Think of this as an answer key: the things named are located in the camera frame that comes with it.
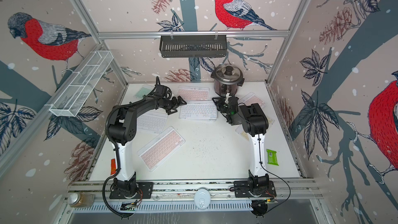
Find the red packet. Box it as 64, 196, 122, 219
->
110, 159, 117, 175

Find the left black cable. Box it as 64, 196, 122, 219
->
102, 142, 137, 219

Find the pink keyboard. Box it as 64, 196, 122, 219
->
177, 86, 209, 101
137, 127, 186, 172
238, 92, 266, 108

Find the green keyboard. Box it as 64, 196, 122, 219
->
134, 85, 154, 99

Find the right black cable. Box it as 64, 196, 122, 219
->
257, 135, 292, 215

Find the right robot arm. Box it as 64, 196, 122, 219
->
212, 96, 269, 195

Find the yellow keyboard right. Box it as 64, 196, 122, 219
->
235, 117, 275, 141

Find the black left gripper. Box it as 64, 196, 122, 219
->
162, 95, 187, 115

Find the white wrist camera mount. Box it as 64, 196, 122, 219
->
225, 93, 238, 105

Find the black cable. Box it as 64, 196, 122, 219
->
257, 135, 292, 215
102, 142, 137, 219

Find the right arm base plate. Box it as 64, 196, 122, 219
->
233, 180, 277, 198

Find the pink keyboard back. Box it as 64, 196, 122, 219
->
177, 86, 209, 101

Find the glass jar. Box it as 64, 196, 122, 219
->
67, 192, 95, 208

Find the pink keyboard right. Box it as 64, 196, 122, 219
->
238, 92, 266, 108

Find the black hanging basket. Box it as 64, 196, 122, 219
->
159, 35, 228, 58

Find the white keyboard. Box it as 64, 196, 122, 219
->
179, 101, 218, 120
137, 112, 168, 134

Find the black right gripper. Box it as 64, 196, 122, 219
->
213, 97, 232, 116

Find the white round cap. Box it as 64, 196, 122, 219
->
194, 189, 211, 210

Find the green packet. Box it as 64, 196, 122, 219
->
266, 149, 279, 166

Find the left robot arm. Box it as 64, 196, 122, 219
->
105, 84, 187, 195

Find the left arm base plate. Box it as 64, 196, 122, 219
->
109, 179, 154, 200

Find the pink keyboard front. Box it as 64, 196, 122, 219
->
137, 127, 186, 172

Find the steel rice cooker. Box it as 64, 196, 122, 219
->
211, 64, 245, 97

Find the aluminium front rail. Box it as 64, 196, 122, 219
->
66, 178, 321, 203

